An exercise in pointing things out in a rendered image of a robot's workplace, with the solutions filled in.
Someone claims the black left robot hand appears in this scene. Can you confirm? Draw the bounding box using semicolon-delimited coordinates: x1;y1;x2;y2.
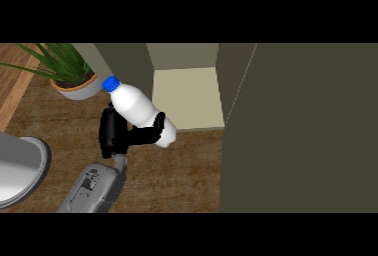
98;102;167;160

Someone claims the white bottle with blue cap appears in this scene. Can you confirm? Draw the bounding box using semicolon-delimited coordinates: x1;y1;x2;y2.
101;75;179;149

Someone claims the dark grey cabinet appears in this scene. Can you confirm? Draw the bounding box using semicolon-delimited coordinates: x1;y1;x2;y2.
72;42;259;133

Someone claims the dark grey cabinet door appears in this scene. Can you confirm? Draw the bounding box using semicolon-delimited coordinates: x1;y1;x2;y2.
217;42;378;214

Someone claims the grey plant pot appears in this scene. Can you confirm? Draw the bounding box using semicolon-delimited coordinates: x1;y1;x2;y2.
49;73;106;101

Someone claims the grey round appliance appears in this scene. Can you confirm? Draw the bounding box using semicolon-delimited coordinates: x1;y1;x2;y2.
0;131;53;211

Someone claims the green leafy plant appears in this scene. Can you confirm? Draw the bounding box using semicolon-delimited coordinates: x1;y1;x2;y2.
0;42;96;85

